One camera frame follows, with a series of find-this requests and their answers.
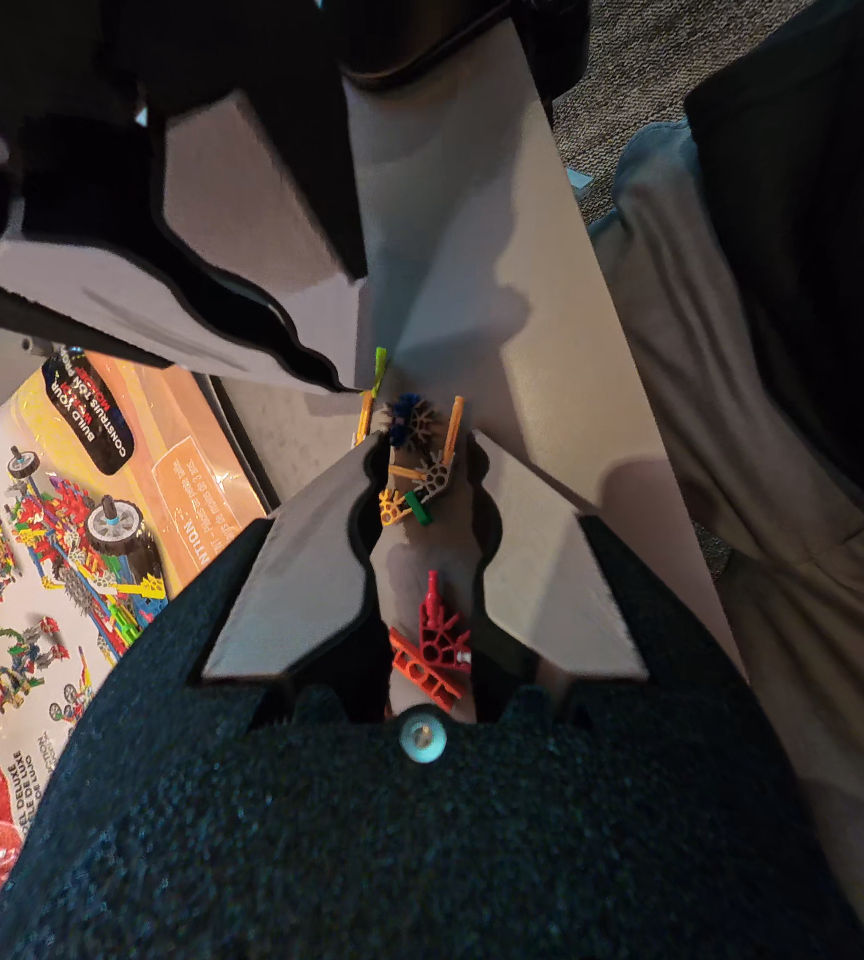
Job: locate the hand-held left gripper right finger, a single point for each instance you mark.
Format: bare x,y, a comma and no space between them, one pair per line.
567,600

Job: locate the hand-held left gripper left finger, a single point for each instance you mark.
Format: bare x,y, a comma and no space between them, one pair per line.
289,600

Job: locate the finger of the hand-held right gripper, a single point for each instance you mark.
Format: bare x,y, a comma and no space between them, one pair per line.
251,195
101,285

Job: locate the small multicolour toy assembly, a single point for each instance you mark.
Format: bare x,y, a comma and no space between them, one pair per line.
435,476

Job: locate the short yellow rod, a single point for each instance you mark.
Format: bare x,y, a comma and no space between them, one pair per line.
364,420
453,431

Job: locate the yellow clip connector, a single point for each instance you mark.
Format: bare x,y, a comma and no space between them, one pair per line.
379,371

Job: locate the small grey spacer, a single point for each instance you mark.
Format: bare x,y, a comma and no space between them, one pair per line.
35,346

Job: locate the orange ladder connector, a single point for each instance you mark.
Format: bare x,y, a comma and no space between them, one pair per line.
420,671

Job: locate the construction toy set plastic bag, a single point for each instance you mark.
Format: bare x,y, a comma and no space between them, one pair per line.
64,525

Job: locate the person's black top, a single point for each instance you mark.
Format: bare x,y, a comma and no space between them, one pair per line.
814,225

